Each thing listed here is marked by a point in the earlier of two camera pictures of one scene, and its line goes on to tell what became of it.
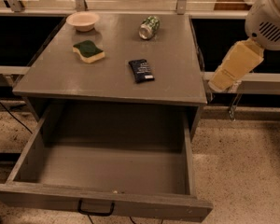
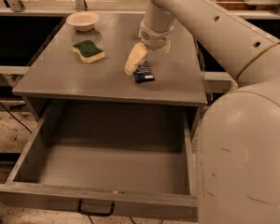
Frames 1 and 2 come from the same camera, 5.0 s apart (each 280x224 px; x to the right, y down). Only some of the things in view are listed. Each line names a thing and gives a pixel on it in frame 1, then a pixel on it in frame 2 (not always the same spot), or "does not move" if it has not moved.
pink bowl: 83,21 does not move
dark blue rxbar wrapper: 141,70 does not move
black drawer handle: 97,213 does not move
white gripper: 267,25 -> 154,37
